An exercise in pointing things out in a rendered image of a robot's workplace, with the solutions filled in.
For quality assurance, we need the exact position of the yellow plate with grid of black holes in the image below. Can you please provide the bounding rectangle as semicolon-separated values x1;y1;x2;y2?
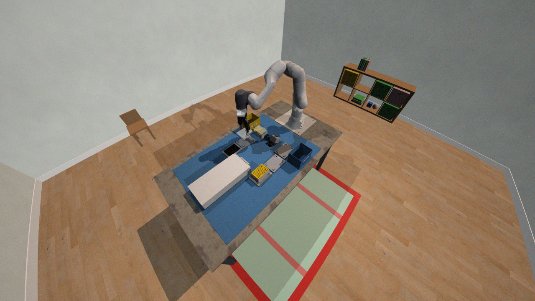
251;164;269;183

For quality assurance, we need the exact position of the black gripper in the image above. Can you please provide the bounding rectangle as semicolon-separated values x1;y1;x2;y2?
237;113;250;136

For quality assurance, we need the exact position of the blue bench mat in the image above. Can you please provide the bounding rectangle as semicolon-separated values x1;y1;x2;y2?
173;114;321;245

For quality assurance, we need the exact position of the yellow bin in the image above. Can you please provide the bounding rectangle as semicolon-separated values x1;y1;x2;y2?
242;113;260;131

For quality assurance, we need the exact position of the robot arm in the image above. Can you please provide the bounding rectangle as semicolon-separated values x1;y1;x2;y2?
235;60;308;129

